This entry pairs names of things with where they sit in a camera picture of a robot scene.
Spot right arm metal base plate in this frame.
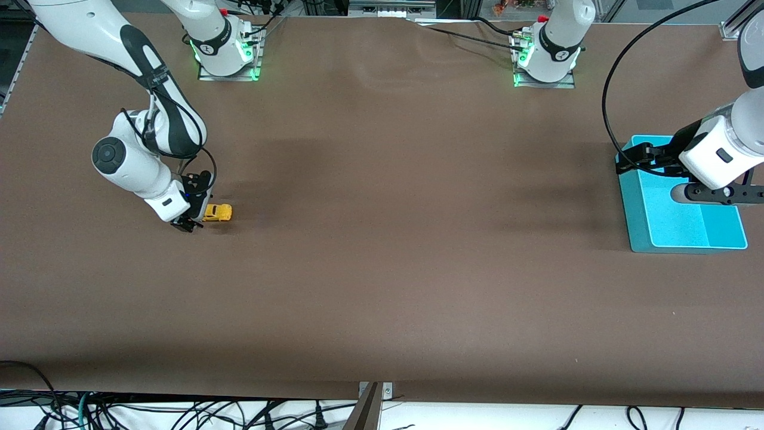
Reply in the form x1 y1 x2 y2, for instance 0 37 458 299
198 27 264 82

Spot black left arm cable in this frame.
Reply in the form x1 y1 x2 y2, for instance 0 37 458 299
602 0 723 161

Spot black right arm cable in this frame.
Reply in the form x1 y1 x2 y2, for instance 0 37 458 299
119 72 217 198

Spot colourful background objects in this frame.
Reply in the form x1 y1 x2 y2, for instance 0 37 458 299
492 0 539 16

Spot short black table cable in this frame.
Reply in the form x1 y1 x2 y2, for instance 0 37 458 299
475 16 517 38

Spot turquoise plastic bin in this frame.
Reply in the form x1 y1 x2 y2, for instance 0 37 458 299
616 135 748 254

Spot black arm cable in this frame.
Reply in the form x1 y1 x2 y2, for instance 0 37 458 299
119 72 217 198
602 0 723 161

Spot aluminium corner profile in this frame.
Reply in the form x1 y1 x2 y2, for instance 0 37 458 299
720 0 764 41

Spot looping black cable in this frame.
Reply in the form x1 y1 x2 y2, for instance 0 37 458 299
0 360 60 419

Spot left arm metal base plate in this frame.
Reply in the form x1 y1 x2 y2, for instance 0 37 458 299
512 30 576 90

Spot metal table edge rail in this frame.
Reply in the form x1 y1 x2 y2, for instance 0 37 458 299
0 24 38 117

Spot long black table cable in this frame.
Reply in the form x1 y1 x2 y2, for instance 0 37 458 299
412 21 521 53

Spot tangled black cable bundle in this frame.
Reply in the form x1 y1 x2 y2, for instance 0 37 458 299
0 388 359 430

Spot grey power strip box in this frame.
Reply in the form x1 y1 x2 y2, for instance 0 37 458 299
348 0 437 17

